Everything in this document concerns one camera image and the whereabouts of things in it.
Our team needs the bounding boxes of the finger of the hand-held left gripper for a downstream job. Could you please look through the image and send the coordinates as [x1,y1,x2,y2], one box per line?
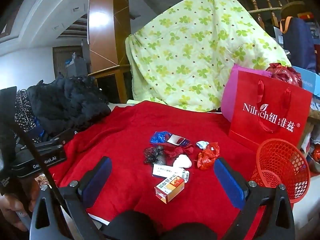
[47,128,77,142]
[34,141,66,156]

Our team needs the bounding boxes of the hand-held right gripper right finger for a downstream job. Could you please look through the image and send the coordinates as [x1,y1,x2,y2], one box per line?
[214,158,296,240]

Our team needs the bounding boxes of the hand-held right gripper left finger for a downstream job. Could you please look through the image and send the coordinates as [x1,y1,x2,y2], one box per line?
[29,156,113,240]

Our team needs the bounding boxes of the white tissue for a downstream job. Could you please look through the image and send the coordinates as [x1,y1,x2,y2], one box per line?
[173,154,192,168]

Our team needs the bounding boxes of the orange medicine box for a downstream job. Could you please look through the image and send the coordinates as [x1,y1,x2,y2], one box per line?
[154,175,185,203]

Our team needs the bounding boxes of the black plastic bag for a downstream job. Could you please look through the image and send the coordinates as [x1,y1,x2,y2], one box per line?
[143,145,165,165]

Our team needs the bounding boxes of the dark red wrapper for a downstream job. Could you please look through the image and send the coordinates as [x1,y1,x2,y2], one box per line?
[160,144,195,162]

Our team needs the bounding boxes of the blue and white carton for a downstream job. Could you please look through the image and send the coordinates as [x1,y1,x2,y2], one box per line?
[152,164,178,180]

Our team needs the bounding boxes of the red plastic mesh basket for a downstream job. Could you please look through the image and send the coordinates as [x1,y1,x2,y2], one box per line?
[250,138,310,204]

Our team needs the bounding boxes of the blue plastic bag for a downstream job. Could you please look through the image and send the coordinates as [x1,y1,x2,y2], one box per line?
[150,131,172,144]

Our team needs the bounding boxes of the person's left hand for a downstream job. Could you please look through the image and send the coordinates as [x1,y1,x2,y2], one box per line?
[0,180,41,232]

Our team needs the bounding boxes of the black jacket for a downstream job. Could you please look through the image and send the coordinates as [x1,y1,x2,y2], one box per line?
[26,75,112,135]

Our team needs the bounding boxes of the black white dotted cloth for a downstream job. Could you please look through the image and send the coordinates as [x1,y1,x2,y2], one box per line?
[14,90,43,143]

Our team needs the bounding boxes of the red blanket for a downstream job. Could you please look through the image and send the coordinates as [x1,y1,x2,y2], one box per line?
[49,100,294,240]

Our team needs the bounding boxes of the brown wooden door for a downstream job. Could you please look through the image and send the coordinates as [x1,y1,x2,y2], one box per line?
[52,45,84,78]

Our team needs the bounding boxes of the red paper gift bag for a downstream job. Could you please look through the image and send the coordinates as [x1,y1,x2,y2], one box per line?
[228,70,313,150]

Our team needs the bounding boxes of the brown wooden pillar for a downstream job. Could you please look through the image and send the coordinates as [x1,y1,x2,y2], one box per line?
[87,0,132,103]

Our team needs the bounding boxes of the large red plastic bag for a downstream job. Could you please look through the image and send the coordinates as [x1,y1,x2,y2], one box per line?
[265,62,303,88]

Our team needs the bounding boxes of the light blue cardboard box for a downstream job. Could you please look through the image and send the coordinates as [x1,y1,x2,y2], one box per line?
[291,66,320,94]

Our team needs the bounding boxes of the green clover print quilt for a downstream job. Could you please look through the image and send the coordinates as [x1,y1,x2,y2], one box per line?
[125,0,292,113]

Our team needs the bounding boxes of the wooden stair railing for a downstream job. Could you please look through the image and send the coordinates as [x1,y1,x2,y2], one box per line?
[222,0,305,30]

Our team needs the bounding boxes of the black cable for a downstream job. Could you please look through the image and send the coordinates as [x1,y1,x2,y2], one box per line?
[0,120,63,198]

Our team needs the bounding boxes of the navy bag with orange strap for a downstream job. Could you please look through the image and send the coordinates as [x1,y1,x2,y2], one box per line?
[279,16,317,72]

